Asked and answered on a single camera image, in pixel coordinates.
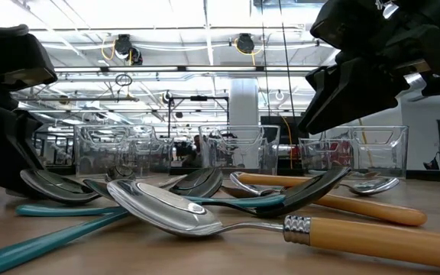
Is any black ceiling cord reel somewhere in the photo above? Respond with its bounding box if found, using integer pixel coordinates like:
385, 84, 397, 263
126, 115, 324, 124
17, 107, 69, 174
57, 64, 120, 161
113, 33, 144, 66
236, 32, 256, 54

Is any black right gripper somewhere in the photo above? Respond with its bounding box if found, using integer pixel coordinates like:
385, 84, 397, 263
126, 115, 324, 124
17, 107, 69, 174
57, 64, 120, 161
299, 0, 440, 135

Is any person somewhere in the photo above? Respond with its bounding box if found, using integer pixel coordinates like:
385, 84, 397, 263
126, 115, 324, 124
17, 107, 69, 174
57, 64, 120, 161
183, 133, 202, 168

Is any black wall panel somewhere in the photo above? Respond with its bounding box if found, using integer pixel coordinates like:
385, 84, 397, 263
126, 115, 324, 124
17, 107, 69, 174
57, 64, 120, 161
260, 115, 309, 146

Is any white pillar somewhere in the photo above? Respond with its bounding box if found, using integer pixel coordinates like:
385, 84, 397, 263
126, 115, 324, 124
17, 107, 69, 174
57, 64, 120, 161
229, 78, 260, 127

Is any long ceiling light strip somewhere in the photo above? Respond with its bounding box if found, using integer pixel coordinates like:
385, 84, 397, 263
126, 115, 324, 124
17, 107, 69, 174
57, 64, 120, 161
53, 65, 320, 74

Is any clear plastic bin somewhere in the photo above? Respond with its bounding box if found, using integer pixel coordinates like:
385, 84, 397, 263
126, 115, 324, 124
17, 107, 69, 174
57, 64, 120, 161
298, 125, 410, 180
199, 125, 281, 177
73, 124, 175, 180

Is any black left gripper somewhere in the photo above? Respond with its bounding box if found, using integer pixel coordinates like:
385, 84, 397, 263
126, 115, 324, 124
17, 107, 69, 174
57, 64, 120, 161
0, 33, 59, 193

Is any black gantry frame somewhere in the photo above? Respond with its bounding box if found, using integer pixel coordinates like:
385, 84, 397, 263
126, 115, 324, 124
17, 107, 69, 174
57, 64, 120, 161
167, 95, 231, 138

